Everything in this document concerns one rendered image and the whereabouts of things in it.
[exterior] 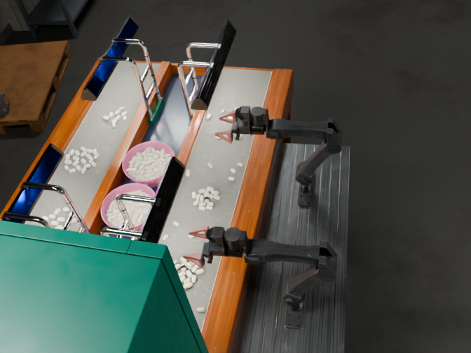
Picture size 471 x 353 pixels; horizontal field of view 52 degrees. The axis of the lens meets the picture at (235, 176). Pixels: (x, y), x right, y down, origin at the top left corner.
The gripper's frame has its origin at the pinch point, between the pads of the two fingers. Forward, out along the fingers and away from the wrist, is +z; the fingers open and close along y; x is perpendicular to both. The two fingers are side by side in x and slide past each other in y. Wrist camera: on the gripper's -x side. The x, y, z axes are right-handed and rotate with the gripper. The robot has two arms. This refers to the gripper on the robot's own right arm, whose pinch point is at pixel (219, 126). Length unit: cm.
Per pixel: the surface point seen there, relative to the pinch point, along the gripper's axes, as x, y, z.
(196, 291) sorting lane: 33, 62, 2
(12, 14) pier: 86, -223, 255
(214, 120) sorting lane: 33, -37, 14
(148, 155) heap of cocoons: 32, -9, 44
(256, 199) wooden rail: 31.0, 15.0, -16.3
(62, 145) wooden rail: 30, -11, 91
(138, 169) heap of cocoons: 34, -1, 47
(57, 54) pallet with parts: 92, -171, 189
